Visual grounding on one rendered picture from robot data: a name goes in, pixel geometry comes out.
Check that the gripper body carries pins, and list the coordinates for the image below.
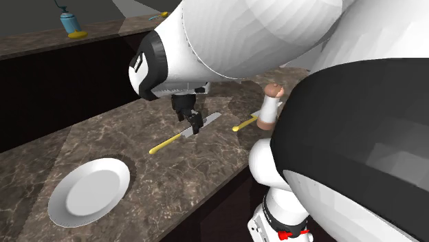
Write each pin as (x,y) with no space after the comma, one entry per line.
(183,103)

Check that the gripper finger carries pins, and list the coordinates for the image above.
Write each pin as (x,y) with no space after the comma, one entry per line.
(180,117)
(196,122)

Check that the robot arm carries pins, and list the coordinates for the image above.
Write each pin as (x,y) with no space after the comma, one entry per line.
(254,37)

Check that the white and brown pepper mill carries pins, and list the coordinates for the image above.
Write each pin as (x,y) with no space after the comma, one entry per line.
(268,110)

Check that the yellow and blue utensil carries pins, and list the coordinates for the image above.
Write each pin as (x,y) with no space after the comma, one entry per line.
(161,14)

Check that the white plate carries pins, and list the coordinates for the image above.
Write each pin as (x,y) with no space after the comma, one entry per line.
(90,191)

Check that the blue bottle with yellow base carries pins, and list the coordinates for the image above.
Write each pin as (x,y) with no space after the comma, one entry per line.
(69,22)

